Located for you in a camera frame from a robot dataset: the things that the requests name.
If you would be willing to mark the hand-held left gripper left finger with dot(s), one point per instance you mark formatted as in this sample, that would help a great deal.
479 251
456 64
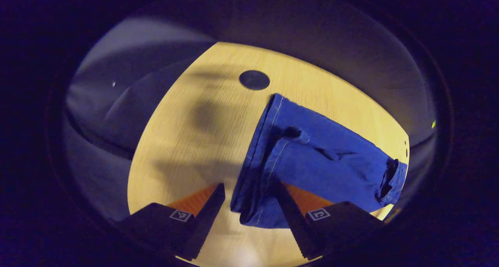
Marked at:
206 220

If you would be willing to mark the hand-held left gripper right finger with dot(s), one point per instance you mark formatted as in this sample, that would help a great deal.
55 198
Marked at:
298 228

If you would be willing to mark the blue jeans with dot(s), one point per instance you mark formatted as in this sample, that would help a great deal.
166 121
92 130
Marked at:
323 158

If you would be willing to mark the black table grommet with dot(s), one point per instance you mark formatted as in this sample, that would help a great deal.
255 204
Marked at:
254 80

